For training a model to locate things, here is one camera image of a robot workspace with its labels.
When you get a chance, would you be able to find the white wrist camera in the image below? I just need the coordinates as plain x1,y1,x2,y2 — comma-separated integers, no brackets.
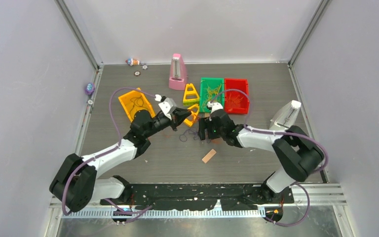
155,94,177,120
206,101,224,115

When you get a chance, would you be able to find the yellow cable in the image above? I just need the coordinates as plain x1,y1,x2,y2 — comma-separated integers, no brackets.
202,82,224,110

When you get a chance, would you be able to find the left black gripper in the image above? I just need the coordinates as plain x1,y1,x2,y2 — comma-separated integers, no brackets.
144,108,190,138

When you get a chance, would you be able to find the pink metronome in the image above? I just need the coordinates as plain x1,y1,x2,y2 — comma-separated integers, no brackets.
169,53,188,91

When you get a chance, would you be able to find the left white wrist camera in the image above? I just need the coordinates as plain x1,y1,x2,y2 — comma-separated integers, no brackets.
155,94,177,120

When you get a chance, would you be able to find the small toy figurine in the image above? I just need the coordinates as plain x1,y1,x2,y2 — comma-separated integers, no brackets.
125,58,141,66

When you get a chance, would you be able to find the yellow triangle block lower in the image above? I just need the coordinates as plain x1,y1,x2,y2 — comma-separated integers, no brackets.
184,104,199,127

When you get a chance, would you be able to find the green plastic bin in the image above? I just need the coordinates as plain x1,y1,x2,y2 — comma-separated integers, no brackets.
199,78,225,113

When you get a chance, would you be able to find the yellow triangle block upper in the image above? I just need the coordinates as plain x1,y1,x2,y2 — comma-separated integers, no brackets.
183,83,200,106

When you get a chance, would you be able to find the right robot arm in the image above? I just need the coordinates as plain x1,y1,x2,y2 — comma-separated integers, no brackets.
198,109,326,203

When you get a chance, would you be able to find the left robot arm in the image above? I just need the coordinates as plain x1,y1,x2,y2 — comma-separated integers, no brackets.
49,108,191,215

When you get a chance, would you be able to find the yellow triangle block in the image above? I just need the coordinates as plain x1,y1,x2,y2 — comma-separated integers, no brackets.
183,83,200,106
184,104,199,127

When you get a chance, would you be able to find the red plastic bin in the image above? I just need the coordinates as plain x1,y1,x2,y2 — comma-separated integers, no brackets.
224,78,250,115

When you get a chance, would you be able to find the orange plastic bin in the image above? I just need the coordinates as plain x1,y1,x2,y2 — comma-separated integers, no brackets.
118,87,155,122

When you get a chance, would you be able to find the purple toy ball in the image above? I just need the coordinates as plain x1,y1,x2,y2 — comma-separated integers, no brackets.
85,82,95,96

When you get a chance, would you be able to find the white metronome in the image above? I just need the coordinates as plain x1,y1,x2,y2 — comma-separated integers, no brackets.
269,100,302,131

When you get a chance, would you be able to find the flat wooden block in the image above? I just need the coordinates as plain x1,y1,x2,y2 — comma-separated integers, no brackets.
201,149,217,163

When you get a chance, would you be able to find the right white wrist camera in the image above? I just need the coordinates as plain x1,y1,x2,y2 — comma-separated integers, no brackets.
206,101,224,115

